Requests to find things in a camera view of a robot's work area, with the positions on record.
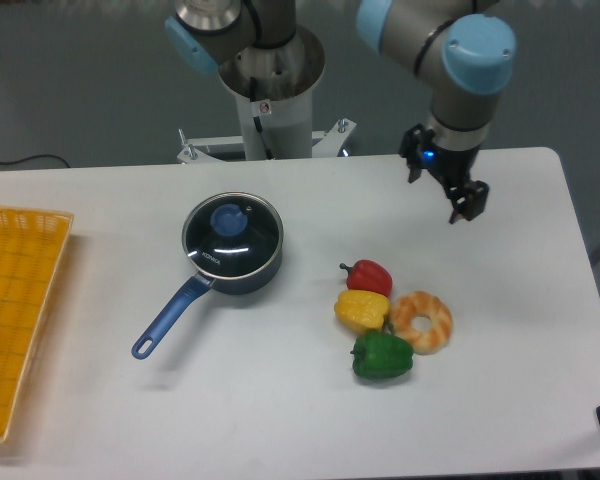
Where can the red toy bell pepper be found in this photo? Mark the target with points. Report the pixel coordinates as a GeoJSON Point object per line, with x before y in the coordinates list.
{"type": "Point", "coordinates": [367, 275]}

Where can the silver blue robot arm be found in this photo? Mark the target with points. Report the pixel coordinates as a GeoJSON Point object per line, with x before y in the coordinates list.
{"type": "Point", "coordinates": [462, 53]}

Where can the green toy bell pepper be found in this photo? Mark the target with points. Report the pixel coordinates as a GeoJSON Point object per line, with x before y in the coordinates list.
{"type": "Point", "coordinates": [380, 356]}

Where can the yellow toy bell pepper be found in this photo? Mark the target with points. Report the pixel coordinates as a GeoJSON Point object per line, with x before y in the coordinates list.
{"type": "Point", "coordinates": [362, 311]}

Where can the yellow plastic basket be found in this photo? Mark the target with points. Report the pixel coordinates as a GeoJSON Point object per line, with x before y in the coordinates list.
{"type": "Point", "coordinates": [32, 244]}

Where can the glass pot lid blue knob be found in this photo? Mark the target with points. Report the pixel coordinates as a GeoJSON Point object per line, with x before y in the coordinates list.
{"type": "Point", "coordinates": [233, 235]}

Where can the dark blue saucepan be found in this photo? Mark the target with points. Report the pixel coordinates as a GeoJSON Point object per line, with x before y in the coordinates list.
{"type": "Point", "coordinates": [193, 288]}

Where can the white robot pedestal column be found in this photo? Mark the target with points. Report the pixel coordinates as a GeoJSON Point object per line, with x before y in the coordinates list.
{"type": "Point", "coordinates": [273, 91]}

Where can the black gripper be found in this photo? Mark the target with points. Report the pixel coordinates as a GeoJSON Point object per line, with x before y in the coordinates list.
{"type": "Point", "coordinates": [450, 164]}

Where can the white metal base frame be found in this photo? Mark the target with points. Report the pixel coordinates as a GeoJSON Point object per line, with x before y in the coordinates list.
{"type": "Point", "coordinates": [325, 144]}

